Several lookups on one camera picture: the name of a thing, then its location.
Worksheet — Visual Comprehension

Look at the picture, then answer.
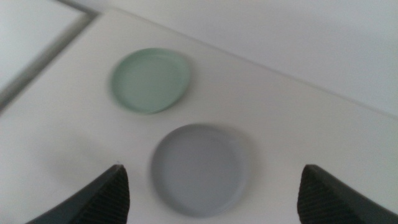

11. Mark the grey shallow bowl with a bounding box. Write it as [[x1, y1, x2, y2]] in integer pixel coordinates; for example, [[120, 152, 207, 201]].
[[150, 123, 250, 218]]

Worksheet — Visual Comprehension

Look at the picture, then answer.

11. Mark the pale green shallow bowl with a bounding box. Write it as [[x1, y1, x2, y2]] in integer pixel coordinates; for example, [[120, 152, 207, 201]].
[[110, 47, 192, 115]]

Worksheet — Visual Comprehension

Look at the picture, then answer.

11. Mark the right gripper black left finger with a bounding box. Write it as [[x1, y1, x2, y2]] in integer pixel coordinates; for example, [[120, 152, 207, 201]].
[[26, 164, 131, 224]]

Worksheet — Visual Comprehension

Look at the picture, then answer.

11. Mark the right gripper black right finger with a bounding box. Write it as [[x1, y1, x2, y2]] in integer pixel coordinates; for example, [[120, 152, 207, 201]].
[[296, 164, 398, 224]]

